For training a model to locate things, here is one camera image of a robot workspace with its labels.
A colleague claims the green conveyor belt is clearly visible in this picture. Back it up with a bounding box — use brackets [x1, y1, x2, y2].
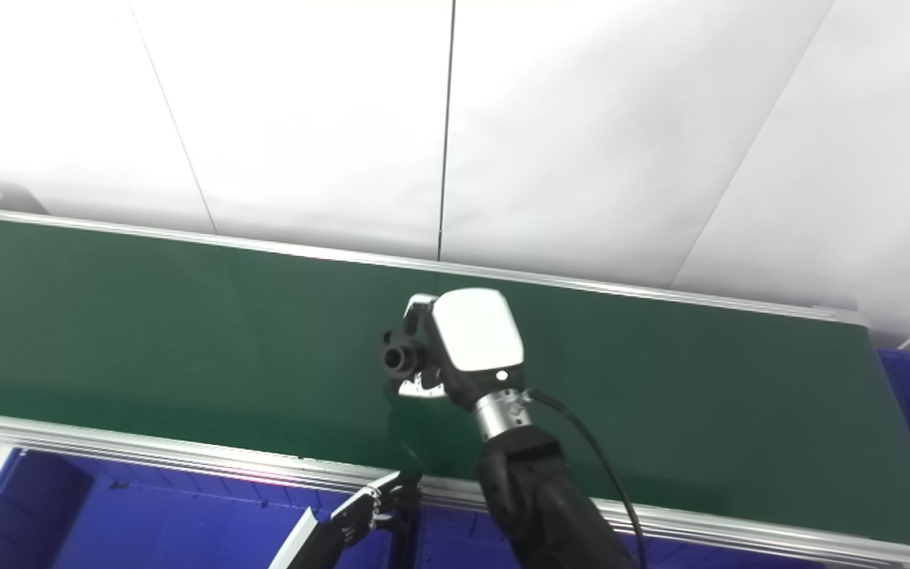
[0, 215, 910, 551]

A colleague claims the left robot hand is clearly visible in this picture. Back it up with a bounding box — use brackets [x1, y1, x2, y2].
[268, 471, 423, 569]

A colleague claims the aluminium conveyor frame rail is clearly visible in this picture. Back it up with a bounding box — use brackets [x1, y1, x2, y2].
[0, 409, 910, 569]
[0, 204, 871, 326]

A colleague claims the black flanged metal part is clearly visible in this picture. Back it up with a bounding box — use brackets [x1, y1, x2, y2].
[380, 308, 432, 379]

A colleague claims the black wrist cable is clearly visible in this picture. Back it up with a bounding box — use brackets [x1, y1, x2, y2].
[525, 389, 650, 569]

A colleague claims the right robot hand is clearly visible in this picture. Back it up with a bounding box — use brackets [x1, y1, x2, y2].
[397, 288, 532, 412]

